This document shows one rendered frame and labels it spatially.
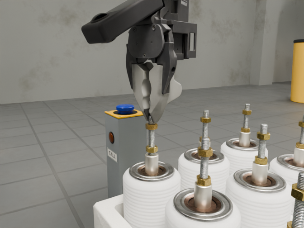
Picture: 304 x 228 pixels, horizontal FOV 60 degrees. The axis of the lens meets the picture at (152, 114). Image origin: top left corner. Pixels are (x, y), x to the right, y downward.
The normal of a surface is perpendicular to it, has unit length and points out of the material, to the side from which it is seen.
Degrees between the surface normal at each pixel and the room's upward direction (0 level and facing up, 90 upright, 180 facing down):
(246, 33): 90
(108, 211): 0
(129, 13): 89
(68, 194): 0
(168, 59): 90
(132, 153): 90
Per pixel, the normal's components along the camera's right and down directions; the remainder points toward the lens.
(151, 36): -0.69, 0.16
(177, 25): 0.72, 0.15
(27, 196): 0.00, -0.98
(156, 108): -0.14, 0.60
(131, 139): 0.55, 0.18
